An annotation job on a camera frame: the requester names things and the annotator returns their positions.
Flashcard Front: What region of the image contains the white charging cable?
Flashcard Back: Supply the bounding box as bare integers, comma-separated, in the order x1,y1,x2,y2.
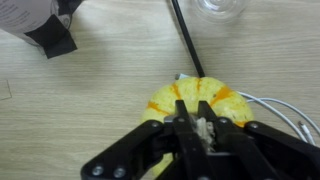
174,73,320,146

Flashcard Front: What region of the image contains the clear glass carafe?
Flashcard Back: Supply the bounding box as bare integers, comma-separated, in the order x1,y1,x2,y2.
191,0,251,23

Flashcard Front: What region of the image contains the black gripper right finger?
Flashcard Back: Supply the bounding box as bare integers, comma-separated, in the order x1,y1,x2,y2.
198,100,320,180

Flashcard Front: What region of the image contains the thick black cable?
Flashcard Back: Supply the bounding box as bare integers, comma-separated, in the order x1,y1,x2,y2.
170,0,206,79

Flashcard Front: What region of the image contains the pink white lidded canister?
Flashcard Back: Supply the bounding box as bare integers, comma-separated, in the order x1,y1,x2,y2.
0,0,85,48

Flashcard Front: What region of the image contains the black tape piece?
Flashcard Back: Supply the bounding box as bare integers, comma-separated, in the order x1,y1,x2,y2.
24,14,79,60
57,0,85,16

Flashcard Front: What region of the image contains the yellow mini pumpkin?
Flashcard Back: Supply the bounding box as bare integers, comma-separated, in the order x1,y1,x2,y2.
139,76,255,178

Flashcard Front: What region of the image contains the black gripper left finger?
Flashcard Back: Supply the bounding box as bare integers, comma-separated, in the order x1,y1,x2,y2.
80,99,215,180

